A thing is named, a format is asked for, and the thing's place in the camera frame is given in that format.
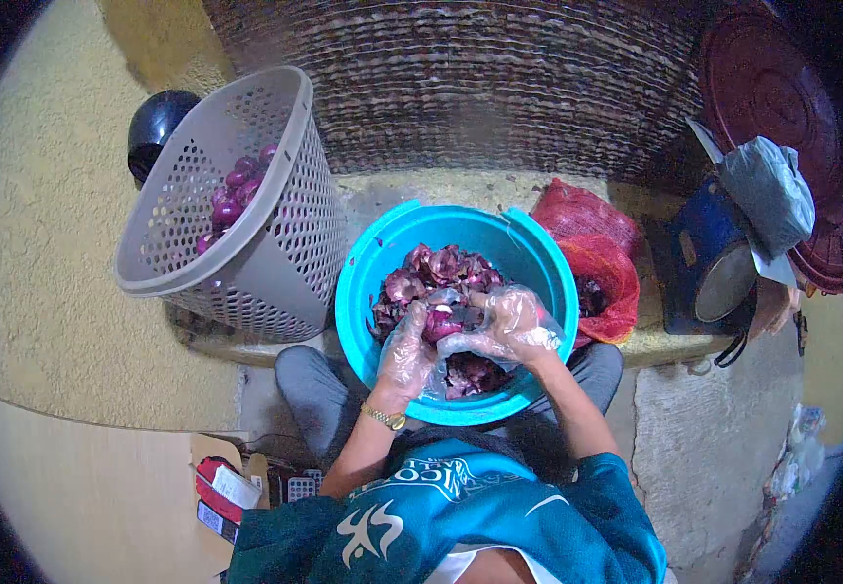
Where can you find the person's left hand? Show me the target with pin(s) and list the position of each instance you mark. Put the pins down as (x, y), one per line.
(401, 361)

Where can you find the grey perforated plastic basket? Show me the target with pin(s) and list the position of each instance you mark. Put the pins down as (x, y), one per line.
(283, 248)

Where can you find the person's right hand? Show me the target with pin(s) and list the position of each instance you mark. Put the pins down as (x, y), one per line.
(513, 325)

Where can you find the red onion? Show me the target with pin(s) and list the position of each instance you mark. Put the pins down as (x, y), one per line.
(442, 323)

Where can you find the person's body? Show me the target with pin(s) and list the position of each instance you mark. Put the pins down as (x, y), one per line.
(458, 518)

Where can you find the red mesh sack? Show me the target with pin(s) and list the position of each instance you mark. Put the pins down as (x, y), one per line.
(604, 270)

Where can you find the heap of clear plastic bags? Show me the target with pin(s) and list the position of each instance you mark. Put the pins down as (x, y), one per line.
(794, 456)

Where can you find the pile of red onion peels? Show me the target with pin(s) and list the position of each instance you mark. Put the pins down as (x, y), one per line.
(436, 274)

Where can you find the person's right thumb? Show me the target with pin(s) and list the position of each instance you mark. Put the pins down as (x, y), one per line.
(458, 341)

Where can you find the person's right fingers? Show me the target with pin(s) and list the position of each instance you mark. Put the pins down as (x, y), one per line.
(491, 301)

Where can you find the brown woven wicker panel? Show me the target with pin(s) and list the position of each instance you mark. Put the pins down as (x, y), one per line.
(480, 80)

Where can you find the black round pot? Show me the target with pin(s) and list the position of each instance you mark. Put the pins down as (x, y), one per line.
(155, 124)

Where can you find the teal plastic basin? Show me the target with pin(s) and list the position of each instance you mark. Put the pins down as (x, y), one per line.
(531, 255)

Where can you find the person's legs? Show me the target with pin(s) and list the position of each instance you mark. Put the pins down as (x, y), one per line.
(316, 398)

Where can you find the blue pot with metal lid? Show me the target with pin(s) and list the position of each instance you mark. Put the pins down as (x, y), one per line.
(706, 248)

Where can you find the brown cardboard box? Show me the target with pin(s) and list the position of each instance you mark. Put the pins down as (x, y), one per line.
(206, 449)

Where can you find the pile of peeled red onions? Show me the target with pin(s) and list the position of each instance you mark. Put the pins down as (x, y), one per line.
(235, 197)

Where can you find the person's left fingers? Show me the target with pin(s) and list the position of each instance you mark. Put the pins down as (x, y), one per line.
(416, 321)

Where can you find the red and white packet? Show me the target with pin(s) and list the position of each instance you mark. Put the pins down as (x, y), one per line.
(221, 485)

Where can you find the grey plastic bag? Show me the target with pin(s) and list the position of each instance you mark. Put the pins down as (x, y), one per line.
(768, 190)

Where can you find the maroon round plastic lid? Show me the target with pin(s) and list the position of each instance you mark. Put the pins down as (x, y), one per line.
(779, 87)

